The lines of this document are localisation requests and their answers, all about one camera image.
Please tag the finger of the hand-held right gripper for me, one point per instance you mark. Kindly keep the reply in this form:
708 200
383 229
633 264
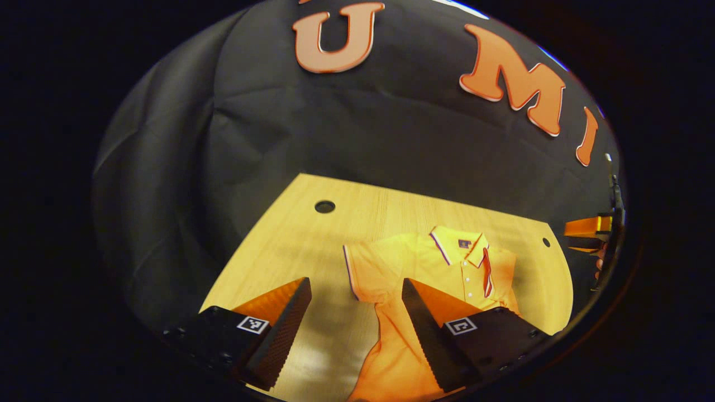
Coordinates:
586 228
586 247

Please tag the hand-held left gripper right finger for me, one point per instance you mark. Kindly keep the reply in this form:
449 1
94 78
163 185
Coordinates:
430 340

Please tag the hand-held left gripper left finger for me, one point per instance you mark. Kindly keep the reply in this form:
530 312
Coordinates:
282 335

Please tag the orange T-shirt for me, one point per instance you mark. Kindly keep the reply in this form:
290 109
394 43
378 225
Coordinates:
402 268

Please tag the black backdrop cloth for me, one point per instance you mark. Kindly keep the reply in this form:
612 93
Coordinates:
335 123

